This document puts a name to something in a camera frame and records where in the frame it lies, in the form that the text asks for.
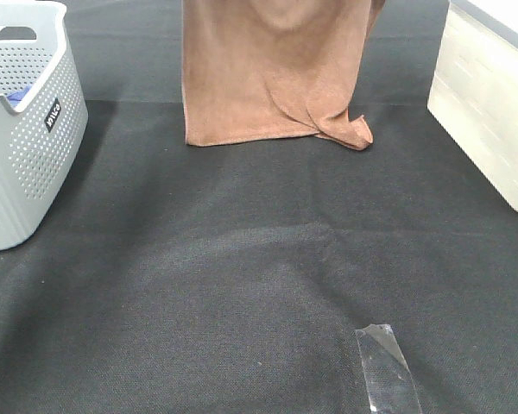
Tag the brown towel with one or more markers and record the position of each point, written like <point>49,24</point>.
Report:
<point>258,70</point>

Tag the black table cloth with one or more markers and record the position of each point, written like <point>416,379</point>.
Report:
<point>175,279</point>

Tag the clear tape strip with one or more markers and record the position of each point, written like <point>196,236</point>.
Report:
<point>388,381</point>

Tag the grey perforated laundry basket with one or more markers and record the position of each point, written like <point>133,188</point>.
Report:
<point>40,137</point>

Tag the white plastic storage bin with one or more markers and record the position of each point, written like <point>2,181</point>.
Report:
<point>474,92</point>

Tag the blue cloth in basket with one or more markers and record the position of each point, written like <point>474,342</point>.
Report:
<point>15,97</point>

